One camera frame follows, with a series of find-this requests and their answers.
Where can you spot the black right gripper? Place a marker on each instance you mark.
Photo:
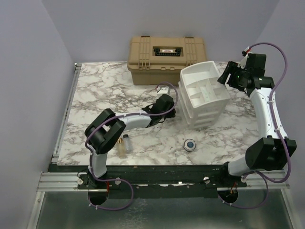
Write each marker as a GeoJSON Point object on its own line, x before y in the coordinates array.
{"type": "Point", "coordinates": [231, 68]}

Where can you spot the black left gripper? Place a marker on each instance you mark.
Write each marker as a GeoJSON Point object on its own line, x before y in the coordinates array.
{"type": "Point", "coordinates": [171, 114]}

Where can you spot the white plastic drawer organizer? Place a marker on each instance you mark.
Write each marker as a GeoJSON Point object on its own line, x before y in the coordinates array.
{"type": "Point", "coordinates": [202, 98]}

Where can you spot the black cap clear bottle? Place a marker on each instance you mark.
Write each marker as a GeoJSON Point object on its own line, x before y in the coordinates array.
{"type": "Point", "coordinates": [127, 143]}

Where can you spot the gold cap lotion bottle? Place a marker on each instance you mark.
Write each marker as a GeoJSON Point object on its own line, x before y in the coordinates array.
{"type": "Point", "coordinates": [121, 150]}

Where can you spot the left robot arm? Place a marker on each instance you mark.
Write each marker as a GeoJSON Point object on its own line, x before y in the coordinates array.
{"type": "Point", "coordinates": [103, 133]}

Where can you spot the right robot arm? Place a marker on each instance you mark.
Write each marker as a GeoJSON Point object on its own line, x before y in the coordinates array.
{"type": "Point", "coordinates": [273, 148]}

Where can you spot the tan plastic toolbox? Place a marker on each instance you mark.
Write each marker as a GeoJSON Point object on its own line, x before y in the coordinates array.
{"type": "Point", "coordinates": [148, 69]}

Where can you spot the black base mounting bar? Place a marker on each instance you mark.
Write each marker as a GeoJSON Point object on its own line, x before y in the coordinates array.
{"type": "Point", "coordinates": [207, 181]}

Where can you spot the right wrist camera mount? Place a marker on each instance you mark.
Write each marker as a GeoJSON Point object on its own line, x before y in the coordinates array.
{"type": "Point", "coordinates": [245, 52]}

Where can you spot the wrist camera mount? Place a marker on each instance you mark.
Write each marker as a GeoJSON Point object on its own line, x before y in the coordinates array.
{"type": "Point", "coordinates": [245, 52]}
{"type": "Point", "coordinates": [162, 90]}

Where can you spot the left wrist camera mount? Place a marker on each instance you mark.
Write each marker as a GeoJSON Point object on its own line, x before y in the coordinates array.
{"type": "Point", "coordinates": [162, 90]}

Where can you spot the black toolbox handle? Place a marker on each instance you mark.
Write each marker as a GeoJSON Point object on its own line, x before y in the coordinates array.
{"type": "Point", "coordinates": [168, 52]}

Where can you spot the right aluminium extrusion rail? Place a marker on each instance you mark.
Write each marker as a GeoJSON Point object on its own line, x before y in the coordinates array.
{"type": "Point", "coordinates": [254, 181]}

